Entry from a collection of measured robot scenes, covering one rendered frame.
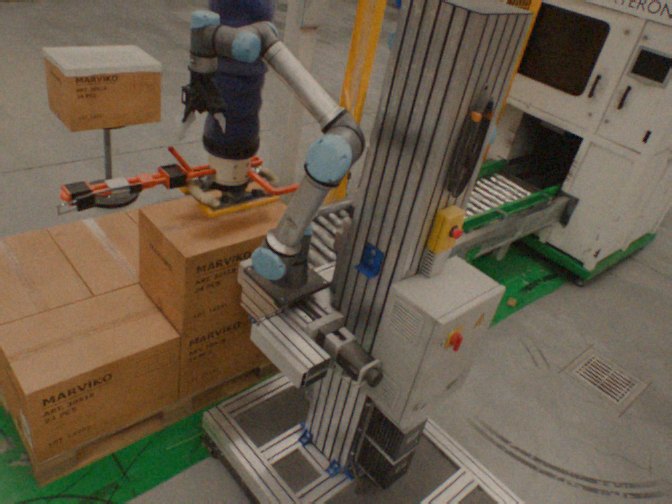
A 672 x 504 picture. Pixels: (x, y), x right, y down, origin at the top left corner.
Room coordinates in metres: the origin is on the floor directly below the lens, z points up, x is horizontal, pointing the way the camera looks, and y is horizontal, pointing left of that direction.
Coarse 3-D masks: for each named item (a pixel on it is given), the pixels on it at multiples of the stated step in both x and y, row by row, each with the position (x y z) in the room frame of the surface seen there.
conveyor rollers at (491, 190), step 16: (480, 176) 3.97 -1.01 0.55; (496, 176) 4.06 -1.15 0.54; (480, 192) 3.72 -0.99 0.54; (496, 192) 3.76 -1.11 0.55; (512, 192) 3.85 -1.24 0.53; (528, 192) 3.87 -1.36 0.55; (480, 208) 3.49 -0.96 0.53; (528, 208) 3.64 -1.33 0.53; (320, 224) 2.86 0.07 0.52; (336, 224) 2.89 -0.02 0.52; (320, 256) 2.49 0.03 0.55
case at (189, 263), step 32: (160, 224) 1.90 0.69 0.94; (192, 224) 1.95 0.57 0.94; (224, 224) 2.00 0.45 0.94; (256, 224) 2.05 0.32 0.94; (160, 256) 1.85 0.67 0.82; (192, 256) 1.74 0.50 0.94; (224, 256) 1.85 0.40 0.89; (160, 288) 1.85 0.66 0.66; (192, 288) 1.75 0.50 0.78; (224, 288) 1.86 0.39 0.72; (192, 320) 1.75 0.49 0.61
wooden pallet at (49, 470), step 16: (256, 368) 2.07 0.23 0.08; (272, 368) 2.11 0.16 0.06; (224, 384) 1.97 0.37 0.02; (240, 384) 1.99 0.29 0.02; (192, 400) 1.77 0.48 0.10; (208, 400) 1.85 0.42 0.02; (144, 416) 1.60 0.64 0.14; (160, 416) 1.68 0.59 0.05; (176, 416) 1.71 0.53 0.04; (112, 432) 1.50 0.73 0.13; (128, 432) 1.59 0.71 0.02; (144, 432) 1.61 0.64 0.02; (80, 448) 1.40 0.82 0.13; (96, 448) 1.48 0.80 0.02; (112, 448) 1.50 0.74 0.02; (32, 464) 1.33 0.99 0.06; (48, 464) 1.31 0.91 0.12; (64, 464) 1.35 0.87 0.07; (80, 464) 1.40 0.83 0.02; (48, 480) 1.30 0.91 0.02
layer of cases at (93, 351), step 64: (0, 256) 1.98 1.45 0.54; (64, 256) 2.07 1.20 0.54; (128, 256) 2.16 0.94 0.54; (0, 320) 1.60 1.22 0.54; (64, 320) 1.67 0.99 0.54; (128, 320) 1.74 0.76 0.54; (0, 384) 1.59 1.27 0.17; (64, 384) 1.38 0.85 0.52; (128, 384) 1.55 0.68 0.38; (192, 384) 1.77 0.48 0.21; (64, 448) 1.36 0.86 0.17
